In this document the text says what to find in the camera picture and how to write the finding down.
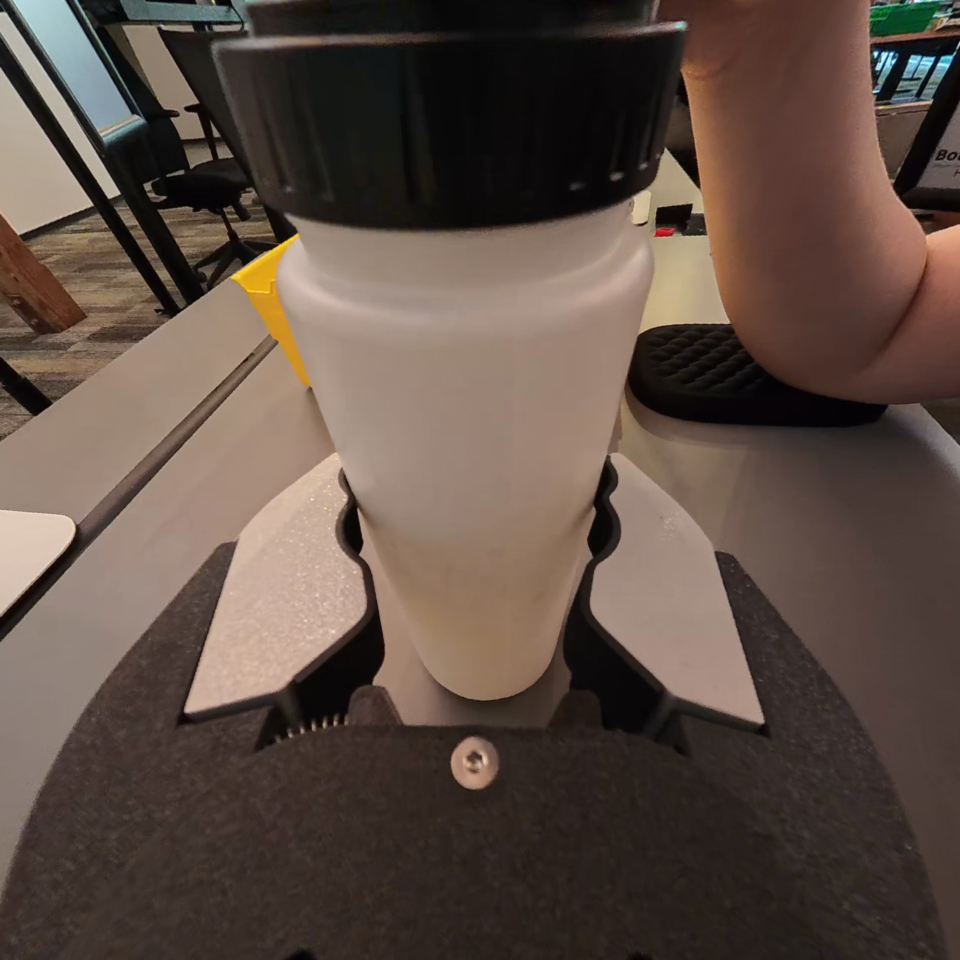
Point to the white board panel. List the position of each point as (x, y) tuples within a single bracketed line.
[(82, 67)]

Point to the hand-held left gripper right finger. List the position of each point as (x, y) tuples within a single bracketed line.
[(667, 600)]

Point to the small white device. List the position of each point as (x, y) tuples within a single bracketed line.
[(641, 208)]

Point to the dark workbench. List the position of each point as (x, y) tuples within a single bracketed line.
[(911, 45)]

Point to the black metal frame leg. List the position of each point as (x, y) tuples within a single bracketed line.
[(146, 217)]

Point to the green crate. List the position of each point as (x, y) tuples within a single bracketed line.
[(904, 19)]

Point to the black office chair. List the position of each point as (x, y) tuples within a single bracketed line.
[(202, 184)]

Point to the white stand base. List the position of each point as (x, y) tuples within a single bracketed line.
[(30, 547)]

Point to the black flat mat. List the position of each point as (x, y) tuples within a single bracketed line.
[(679, 214)]

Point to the person's right forearm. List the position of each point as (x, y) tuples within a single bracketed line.
[(810, 225)]

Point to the white plastic bottle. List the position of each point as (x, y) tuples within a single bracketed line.
[(465, 450)]

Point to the wooden easel post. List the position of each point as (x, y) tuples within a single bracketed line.
[(37, 285)]

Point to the black framed sign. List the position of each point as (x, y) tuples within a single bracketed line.
[(941, 161)]

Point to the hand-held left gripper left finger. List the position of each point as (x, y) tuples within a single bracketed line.
[(277, 600)]

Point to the black bottle lid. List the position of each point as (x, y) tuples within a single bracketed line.
[(450, 127)]

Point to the yellow plastic bin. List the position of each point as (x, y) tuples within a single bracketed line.
[(262, 292)]

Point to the grey side table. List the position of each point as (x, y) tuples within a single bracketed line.
[(675, 285)]

